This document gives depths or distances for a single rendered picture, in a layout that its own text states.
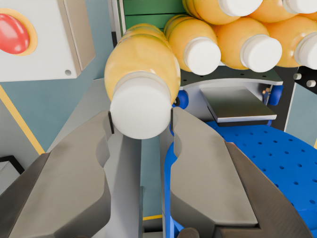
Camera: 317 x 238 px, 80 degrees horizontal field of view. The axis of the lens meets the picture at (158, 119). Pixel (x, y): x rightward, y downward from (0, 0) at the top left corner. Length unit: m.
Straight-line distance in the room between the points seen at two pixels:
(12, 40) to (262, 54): 0.26
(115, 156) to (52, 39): 0.48
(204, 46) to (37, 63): 0.18
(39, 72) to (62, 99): 1.34
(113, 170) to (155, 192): 1.61
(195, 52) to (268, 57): 0.09
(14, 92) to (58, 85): 0.32
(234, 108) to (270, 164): 0.11
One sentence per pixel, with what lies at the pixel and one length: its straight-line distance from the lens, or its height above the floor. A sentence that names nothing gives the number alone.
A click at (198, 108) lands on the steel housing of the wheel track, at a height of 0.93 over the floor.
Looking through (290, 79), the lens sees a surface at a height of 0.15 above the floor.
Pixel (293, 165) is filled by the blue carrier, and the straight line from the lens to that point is 0.39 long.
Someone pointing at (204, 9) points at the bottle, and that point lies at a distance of 0.27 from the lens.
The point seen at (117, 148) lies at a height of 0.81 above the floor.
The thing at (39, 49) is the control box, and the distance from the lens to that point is 0.25.
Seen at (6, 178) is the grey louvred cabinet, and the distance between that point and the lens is 2.02.
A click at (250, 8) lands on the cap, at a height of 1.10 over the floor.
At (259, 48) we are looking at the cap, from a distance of 0.26.
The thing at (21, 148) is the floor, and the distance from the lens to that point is 2.04.
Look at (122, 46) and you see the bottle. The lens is 0.16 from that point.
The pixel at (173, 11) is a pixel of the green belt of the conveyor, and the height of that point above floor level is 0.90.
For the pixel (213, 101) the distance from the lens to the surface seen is 0.38.
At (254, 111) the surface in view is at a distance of 0.37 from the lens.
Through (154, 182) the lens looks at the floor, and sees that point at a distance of 2.07.
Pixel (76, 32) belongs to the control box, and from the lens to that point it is 0.26.
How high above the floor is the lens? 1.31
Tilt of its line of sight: 58 degrees down
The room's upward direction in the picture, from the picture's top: 175 degrees clockwise
